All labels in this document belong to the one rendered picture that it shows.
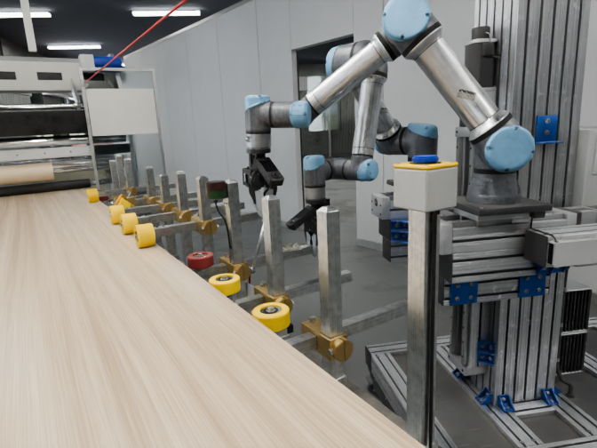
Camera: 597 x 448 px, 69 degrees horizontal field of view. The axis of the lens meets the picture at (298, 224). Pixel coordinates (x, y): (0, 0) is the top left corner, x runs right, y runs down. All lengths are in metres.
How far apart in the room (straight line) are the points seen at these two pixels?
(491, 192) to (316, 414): 0.91
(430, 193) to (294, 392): 0.36
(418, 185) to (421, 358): 0.29
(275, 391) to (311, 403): 0.06
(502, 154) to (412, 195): 0.56
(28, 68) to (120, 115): 0.70
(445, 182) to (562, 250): 0.71
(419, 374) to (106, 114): 3.09
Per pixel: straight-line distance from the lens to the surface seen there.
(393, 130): 1.83
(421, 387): 0.81
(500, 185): 1.36
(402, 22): 1.20
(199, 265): 1.35
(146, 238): 1.55
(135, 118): 3.58
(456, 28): 3.90
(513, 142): 1.21
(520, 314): 1.77
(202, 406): 0.69
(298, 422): 0.64
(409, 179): 0.68
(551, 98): 1.66
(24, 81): 3.82
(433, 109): 3.95
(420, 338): 0.77
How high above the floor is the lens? 1.29
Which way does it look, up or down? 13 degrees down
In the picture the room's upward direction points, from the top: 3 degrees counter-clockwise
